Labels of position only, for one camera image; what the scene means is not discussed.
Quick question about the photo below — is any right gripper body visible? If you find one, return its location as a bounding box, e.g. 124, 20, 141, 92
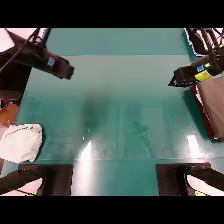
168, 63, 201, 88

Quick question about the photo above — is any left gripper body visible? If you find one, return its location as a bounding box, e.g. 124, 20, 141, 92
44, 55, 75, 81

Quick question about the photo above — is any white garment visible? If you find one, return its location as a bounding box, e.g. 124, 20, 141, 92
0, 123, 44, 164

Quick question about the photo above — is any red garment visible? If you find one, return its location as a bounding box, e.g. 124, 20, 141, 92
191, 84, 215, 140

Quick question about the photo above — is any grey-brown garment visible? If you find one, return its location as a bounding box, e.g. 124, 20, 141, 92
195, 76, 224, 140

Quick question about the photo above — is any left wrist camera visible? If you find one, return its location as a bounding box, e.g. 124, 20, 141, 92
28, 28, 53, 51

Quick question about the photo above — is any black cable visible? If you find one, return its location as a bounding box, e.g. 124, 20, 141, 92
0, 28, 41, 72

